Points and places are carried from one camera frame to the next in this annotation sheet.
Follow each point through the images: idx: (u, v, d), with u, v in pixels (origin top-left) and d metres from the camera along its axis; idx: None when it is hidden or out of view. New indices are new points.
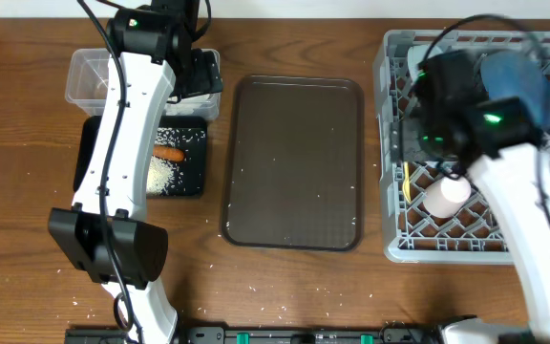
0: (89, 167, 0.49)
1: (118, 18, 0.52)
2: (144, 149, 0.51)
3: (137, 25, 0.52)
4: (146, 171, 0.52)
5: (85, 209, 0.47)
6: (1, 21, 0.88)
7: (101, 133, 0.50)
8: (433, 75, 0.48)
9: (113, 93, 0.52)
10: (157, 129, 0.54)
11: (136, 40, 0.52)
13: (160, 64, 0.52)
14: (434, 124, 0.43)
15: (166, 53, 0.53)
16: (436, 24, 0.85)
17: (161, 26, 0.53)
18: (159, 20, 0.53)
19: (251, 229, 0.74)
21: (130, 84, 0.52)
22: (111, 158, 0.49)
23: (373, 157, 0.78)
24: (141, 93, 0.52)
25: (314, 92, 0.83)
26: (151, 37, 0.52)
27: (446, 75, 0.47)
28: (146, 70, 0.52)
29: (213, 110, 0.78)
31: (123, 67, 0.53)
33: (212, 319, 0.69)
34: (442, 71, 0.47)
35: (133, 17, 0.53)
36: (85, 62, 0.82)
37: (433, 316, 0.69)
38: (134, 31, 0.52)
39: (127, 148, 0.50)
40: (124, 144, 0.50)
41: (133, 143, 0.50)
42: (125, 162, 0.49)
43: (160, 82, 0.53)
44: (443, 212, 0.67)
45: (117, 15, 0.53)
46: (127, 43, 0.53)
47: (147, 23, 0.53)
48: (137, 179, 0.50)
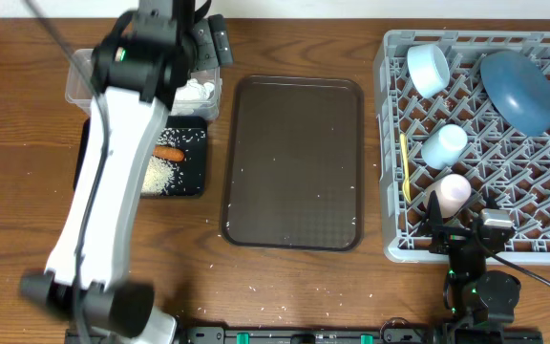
0: (68, 225, 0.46)
1: (105, 48, 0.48)
2: (128, 204, 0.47)
3: (122, 56, 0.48)
4: (132, 223, 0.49)
5: (57, 276, 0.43)
6: (2, 21, 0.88)
7: (82, 181, 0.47)
8: (485, 284, 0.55)
9: (95, 138, 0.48)
10: (143, 174, 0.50)
11: (122, 73, 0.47)
13: (150, 104, 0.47)
14: (457, 323, 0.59)
15: (157, 89, 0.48)
16: (436, 24, 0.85)
17: (151, 59, 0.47)
18: (149, 52, 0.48)
19: (251, 229, 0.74)
21: (113, 130, 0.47)
22: (89, 217, 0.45)
23: (373, 157, 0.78)
24: (125, 139, 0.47)
25: (314, 92, 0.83)
26: (139, 72, 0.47)
27: (490, 292, 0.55)
28: (132, 112, 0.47)
29: (213, 110, 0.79)
31: (103, 108, 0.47)
33: (213, 319, 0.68)
34: (492, 289, 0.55)
35: (121, 48, 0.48)
36: (85, 62, 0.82)
37: (434, 316, 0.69)
38: (120, 63, 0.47)
39: (107, 204, 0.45)
40: (105, 199, 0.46)
41: (115, 198, 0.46)
42: (105, 221, 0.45)
43: (147, 124, 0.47)
44: (451, 211, 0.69)
45: (103, 45, 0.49)
46: (113, 78, 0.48)
47: (135, 54, 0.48)
48: (119, 239, 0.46)
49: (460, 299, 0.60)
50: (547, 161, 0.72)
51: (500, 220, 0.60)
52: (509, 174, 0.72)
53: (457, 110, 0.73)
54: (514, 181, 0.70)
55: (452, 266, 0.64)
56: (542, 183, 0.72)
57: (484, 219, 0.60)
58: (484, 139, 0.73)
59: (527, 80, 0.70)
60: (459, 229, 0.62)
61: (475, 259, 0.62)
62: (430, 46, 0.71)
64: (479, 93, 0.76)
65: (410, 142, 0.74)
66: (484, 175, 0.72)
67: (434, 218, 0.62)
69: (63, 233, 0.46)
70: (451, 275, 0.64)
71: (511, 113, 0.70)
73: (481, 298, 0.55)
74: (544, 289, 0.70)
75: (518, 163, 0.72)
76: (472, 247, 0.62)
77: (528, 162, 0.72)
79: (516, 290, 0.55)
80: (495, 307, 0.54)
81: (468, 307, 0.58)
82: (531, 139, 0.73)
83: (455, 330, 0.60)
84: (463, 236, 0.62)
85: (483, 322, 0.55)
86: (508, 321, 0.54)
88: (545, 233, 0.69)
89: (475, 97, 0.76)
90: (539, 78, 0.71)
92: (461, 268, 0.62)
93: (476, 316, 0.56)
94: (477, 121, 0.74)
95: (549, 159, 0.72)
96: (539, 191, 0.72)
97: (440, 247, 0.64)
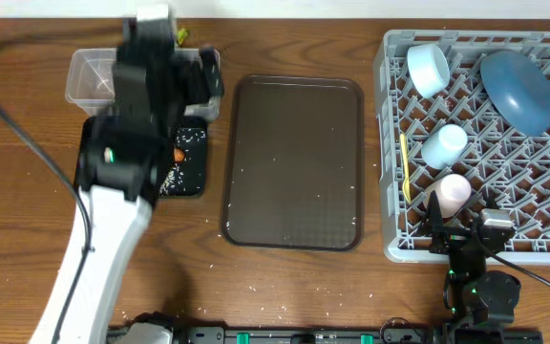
0: (47, 314, 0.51)
1: (94, 149, 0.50)
2: (102, 303, 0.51)
3: (112, 158, 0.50)
4: (112, 308, 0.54)
5: None
6: (1, 21, 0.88)
7: (62, 281, 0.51)
8: (485, 284, 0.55)
9: (79, 233, 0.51)
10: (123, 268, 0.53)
11: (111, 174, 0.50)
13: (134, 204, 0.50)
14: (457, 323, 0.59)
15: (141, 189, 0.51)
16: (436, 24, 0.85)
17: (137, 161, 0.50)
18: (139, 146, 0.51)
19: (251, 229, 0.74)
21: (96, 228, 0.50)
22: (65, 318, 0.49)
23: (373, 157, 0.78)
24: (106, 242, 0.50)
25: (314, 92, 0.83)
26: (126, 173, 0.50)
27: (489, 292, 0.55)
28: (118, 212, 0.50)
29: (213, 110, 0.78)
31: (91, 206, 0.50)
33: (213, 319, 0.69)
34: (492, 289, 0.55)
35: (108, 146, 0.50)
36: (84, 61, 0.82)
37: (434, 316, 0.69)
38: (108, 163, 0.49)
39: (85, 305, 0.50)
40: (86, 291, 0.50)
41: (96, 290, 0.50)
42: (80, 323, 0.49)
43: (129, 226, 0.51)
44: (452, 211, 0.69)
45: (95, 144, 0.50)
46: (100, 177, 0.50)
47: (122, 155, 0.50)
48: (93, 337, 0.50)
49: (460, 299, 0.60)
50: (547, 161, 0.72)
51: (500, 220, 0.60)
52: (509, 174, 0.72)
53: (457, 110, 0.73)
54: (515, 181, 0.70)
55: (452, 266, 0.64)
56: (542, 183, 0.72)
57: (484, 219, 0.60)
58: (484, 139, 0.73)
59: (527, 81, 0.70)
60: (460, 229, 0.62)
61: (474, 259, 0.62)
62: (430, 46, 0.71)
64: (479, 93, 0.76)
65: (411, 142, 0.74)
66: (484, 175, 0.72)
67: (435, 218, 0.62)
69: (44, 319, 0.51)
70: (451, 275, 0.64)
71: (511, 114, 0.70)
73: (481, 298, 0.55)
74: (543, 289, 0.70)
75: (518, 163, 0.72)
76: (472, 247, 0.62)
77: (528, 162, 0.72)
79: (516, 291, 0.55)
80: (494, 307, 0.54)
81: (468, 308, 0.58)
82: (531, 139, 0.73)
83: (454, 330, 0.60)
84: (463, 237, 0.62)
85: (482, 323, 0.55)
86: (508, 321, 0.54)
88: (545, 233, 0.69)
89: (475, 97, 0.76)
90: (540, 78, 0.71)
92: (461, 268, 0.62)
93: (476, 317, 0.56)
94: (477, 121, 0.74)
95: (549, 159, 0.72)
96: (539, 191, 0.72)
97: (440, 247, 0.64)
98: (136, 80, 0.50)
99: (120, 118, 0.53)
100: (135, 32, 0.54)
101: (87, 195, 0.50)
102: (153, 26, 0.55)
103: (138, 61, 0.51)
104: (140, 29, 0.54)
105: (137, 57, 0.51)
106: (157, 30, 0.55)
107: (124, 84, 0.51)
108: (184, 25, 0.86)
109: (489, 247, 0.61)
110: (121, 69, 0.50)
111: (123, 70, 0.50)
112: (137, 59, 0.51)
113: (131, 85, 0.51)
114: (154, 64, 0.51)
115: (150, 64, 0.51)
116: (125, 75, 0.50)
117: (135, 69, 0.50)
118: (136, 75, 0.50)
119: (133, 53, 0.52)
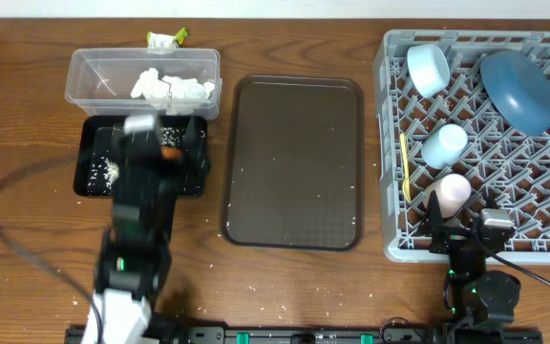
0: None
1: (106, 258, 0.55)
2: None
3: (123, 266, 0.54)
4: None
5: None
6: (2, 21, 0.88)
7: None
8: (485, 284, 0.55)
9: (91, 332, 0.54)
10: None
11: (121, 281, 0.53)
13: (140, 304, 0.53)
14: (457, 323, 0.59)
15: (145, 291, 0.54)
16: (436, 24, 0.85)
17: (144, 268, 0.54)
18: (144, 257, 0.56)
19: (251, 229, 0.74)
21: (106, 325, 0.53)
22: None
23: (373, 157, 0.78)
24: (115, 336, 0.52)
25: (313, 92, 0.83)
26: (135, 278, 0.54)
27: (490, 292, 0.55)
28: (126, 311, 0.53)
29: (213, 110, 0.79)
31: (102, 309, 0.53)
33: (213, 319, 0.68)
34: (492, 289, 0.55)
35: (119, 257, 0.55)
36: (84, 62, 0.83)
37: (434, 316, 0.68)
38: (119, 272, 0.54)
39: None
40: None
41: None
42: None
43: (136, 324, 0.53)
44: (453, 210, 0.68)
45: (106, 253, 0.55)
46: (111, 282, 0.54)
47: (132, 263, 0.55)
48: None
49: (460, 299, 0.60)
50: (547, 161, 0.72)
51: (500, 220, 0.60)
52: (509, 174, 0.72)
53: (457, 110, 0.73)
54: (515, 181, 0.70)
55: (452, 266, 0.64)
56: (542, 183, 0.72)
57: (484, 219, 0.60)
58: (484, 139, 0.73)
59: (527, 81, 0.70)
60: (459, 229, 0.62)
61: (475, 258, 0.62)
62: (430, 46, 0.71)
64: (479, 93, 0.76)
65: (410, 142, 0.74)
66: (484, 174, 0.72)
67: (435, 217, 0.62)
69: None
70: (451, 275, 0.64)
71: (511, 114, 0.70)
73: (481, 298, 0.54)
74: (543, 289, 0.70)
75: (518, 163, 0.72)
76: (472, 247, 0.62)
77: (528, 162, 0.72)
79: (516, 291, 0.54)
80: (495, 307, 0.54)
81: (468, 307, 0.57)
82: (531, 139, 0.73)
83: (454, 330, 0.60)
84: (463, 236, 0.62)
85: (482, 322, 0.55)
86: (508, 321, 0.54)
88: (545, 233, 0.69)
89: (475, 97, 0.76)
90: (540, 78, 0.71)
92: (461, 268, 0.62)
93: (476, 316, 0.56)
94: (477, 121, 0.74)
95: None
96: (539, 191, 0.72)
97: (440, 247, 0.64)
98: (134, 206, 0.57)
99: (118, 232, 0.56)
100: (129, 145, 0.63)
101: (100, 298, 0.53)
102: (140, 139, 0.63)
103: (136, 187, 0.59)
104: (133, 146, 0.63)
105: (135, 186, 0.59)
106: (148, 144, 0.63)
107: (121, 221, 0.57)
108: (184, 25, 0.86)
109: (489, 247, 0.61)
110: (122, 197, 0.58)
111: (124, 197, 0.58)
112: (134, 187, 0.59)
113: (128, 222, 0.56)
114: (150, 191, 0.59)
115: (146, 192, 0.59)
116: (125, 200, 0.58)
117: (134, 198, 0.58)
118: (135, 199, 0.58)
119: (131, 180, 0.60)
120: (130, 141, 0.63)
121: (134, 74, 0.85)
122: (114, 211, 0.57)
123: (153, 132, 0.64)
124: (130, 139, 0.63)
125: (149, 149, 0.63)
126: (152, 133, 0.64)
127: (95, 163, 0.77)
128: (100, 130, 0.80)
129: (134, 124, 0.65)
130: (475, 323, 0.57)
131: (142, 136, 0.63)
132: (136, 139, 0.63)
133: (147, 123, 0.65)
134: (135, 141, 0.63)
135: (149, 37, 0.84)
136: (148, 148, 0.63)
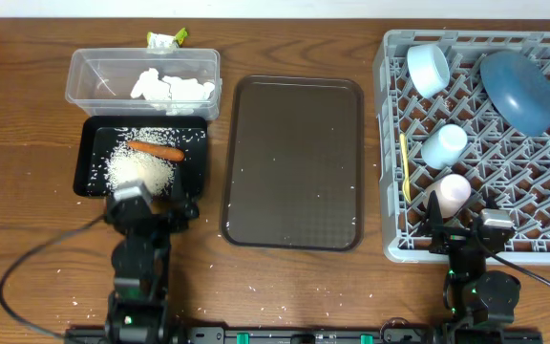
0: None
1: (115, 316, 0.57)
2: None
3: (131, 321, 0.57)
4: None
5: None
6: (1, 21, 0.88)
7: None
8: (484, 285, 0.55)
9: None
10: None
11: (131, 335, 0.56)
13: None
14: (457, 324, 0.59)
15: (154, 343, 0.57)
16: (436, 24, 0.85)
17: (150, 322, 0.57)
18: (148, 312, 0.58)
19: (251, 229, 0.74)
21: None
22: None
23: (373, 157, 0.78)
24: None
25: (313, 92, 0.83)
26: (142, 332, 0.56)
27: (489, 292, 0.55)
28: None
29: (213, 110, 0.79)
31: None
33: (213, 319, 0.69)
34: (492, 290, 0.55)
35: (126, 314, 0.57)
36: (84, 61, 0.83)
37: (434, 316, 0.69)
38: (128, 327, 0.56)
39: None
40: None
41: None
42: None
43: None
44: (453, 211, 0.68)
45: (114, 311, 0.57)
46: (121, 337, 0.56)
47: (138, 318, 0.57)
48: None
49: (460, 299, 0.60)
50: (547, 161, 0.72)
51: (500, 220, 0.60)
52: (509, 174, 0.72)
53: (458, 110, 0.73)
54: (514, 181, 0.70)
55: (451, 267, 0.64)
56: (542, 183, 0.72)
57: (484, 220, 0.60)
58: (484, 139, 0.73)
59: (527, 81, 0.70)
60: (459, 229, 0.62)
61: (474, 259, 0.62)
62: (429, 46, 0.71)
64: (479, 93, 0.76)
65: (411, 142, 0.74)
66: (484, 175, 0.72)
67: (434, 218, 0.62)
69: None
70: (450, 275, 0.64)
71: (511, 114, 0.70)
73: (482, 299, 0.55)
74: (543, 289, 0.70)
75: (518, 163, 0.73)
76: (472, 247, 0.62)
77: (528, 162, 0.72)
79: (515, 291, 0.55)
80: (494, 308, 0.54)
81: (468, 308, 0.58)
82: (531, 139, 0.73)
83: (455, 331, 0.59)
84: (463, 237, 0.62)
85: (482, 322, 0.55)
86: (508, 321, 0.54)
88: (545, 233, 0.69)
89: (475, 97, 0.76)
90: (539, 78, 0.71)
92: (461, 268, 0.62)
93: (476, 316, 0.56)
94: (477, 121, 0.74)
95: (549, 159, 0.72)
96: (539, 191, 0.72)
97: (440, 247, 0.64)
98: (134, 278, 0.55)
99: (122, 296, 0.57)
100: (120, 210, 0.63)
101: None
102: (132, 205, 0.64)
103: (133, 258, 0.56)
104: (125, 213, 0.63)
105: (133, 258, 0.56)
106: (140, 210, 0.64)
107: (124, 290, 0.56)
108: (184, 25, 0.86)
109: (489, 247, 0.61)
110: (121, 268, 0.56)
111: (123, 268, 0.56)
112: (131, 257, 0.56)
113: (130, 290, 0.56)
114: (149, 259, 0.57)
115: (144, 262, 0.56)
116: (124, 271, 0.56)
117: (133, 268, 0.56)
118: (134, 269, 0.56)
119: (127, 249, 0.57)
120: (121, 208, 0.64)
121: (134, 74, 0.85)
122: (115, 283, 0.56)
123: (141, 199, 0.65)
124: (119, 207, 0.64)
125: (140, 213, 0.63)
126: (141, 201, 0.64)
127: (95, 163, 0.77)
128: (100, 130, 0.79)
129: (122, 192, 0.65)
130: (475, 323, 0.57)
131: (133, 202, 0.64)
132: (126, 205, 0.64)
133: (135, 188, 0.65)
134: (126, 207, 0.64)
135: (149, 37, 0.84)
136: (140, 213, 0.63)
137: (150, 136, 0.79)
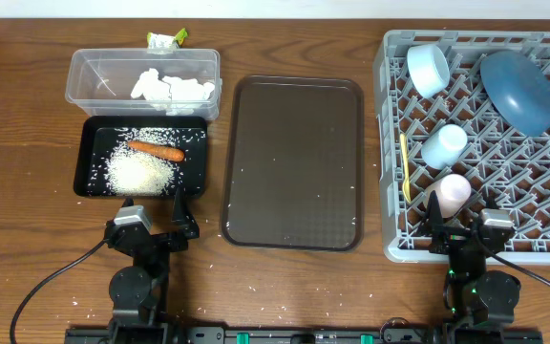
0: None
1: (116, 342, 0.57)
2: None
3: None
4: None
5: None
6: (2, 21, 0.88)
7: None
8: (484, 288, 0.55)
9: None
10: None
11: None
13: None
14: (458, 327, 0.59)
15: None
16: (436, 24, 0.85)
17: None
18: (148, 337, 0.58)
19: (251, 228, 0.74)
21: None
22: None
23: (373, 157, 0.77)
24: None
25: (313, 92, 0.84)
26: None
27: (489, 295, 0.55)
28: None
29: (213, 110, 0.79)
31: None
33: (213, 319, 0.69)
34: (491, 291, 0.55)
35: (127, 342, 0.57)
36: (85, 62, 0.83)
37: (434, 316, 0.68)
38: None
39: None
40: None
41: None
42: None
43: None
44: (453, 210, 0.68)
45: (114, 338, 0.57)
46: None
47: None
48: None
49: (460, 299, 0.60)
50: (547, 161, 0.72)
51: (500, 220, 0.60)
52: (509, 174, 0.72)
53: (457, 110, 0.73)
54: (514, 181, 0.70)
55: (452, 268, 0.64)
56: (542, 183, 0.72)
57: (484, 219, 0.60)
58: (484, 139, 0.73)
59: (527, 81, 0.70)
60: (460, 229, 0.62)
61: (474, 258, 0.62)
62: (429, 46, 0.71)
64: (479, 93, 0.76)
65: (411, 142, 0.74)
66: (484, 175, 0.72)
67: (435, 218, 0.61)
69: None
70: (451, 275, 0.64)
71: (511, 113, 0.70)
73: (481, 298, 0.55)
74: (543, 289, 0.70)
75: (518, 163, 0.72)
76: (472, 247, 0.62)
77: (528, 162, 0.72)
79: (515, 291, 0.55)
80: (494, 310, 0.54)
81: (468, 307, 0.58)
82: (531, 139, 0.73)
83: (455, 330, 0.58)
84: (463, 236, 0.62)
85: (482, 322, 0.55)
86: (508, 321, 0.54)
88: (545, 233, 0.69)
89: (475, 97, 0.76)
90: (540, 78, 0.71)
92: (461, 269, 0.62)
93: (476, 316, 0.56)
94: (477, 121, 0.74)
95: (549, 159, 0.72)
96: (539, 191, 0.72)
97: (440, 247, 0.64)
98: (132, 308, 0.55)
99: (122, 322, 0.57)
100: (119, 239, 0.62)
101: None
102: (131, 231, 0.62)
103: (132, 290, 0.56)
104: (125, 240, 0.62)
105: (130, 288, 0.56)
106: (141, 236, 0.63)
107: (123, 319, 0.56)
108: (184, 26, 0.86)
109: (488, 247, 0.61)
110: (119, 298, 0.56)
111: (121, 298, 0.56)
112: (130, 289, 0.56)
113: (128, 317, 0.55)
114: (146, 289, 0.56)
115: (141, 291, 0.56)
116: (122, 303, 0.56)
117: (131, 298, 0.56)
118: (132, 300, 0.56)
119: (125, 279, 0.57)
120: (121, 235, 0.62)
121: (134, 74, 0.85)
122: (114, 313, 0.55)
123: (141, 225, 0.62)
124: (120, 232, 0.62)
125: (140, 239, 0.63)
126: (142, 226, 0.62)
127: (95, 163, 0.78)
128: (100, 130, 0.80)
129: (122, 219, 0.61)
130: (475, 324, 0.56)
131: (133, 227, 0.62)
132: (126, 232, 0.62)
133: (135, 215, 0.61)
134: (127, 233, 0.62)
135: (149, 37, 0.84)
136: (140, 239, 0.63)
137: (150, 136, 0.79)
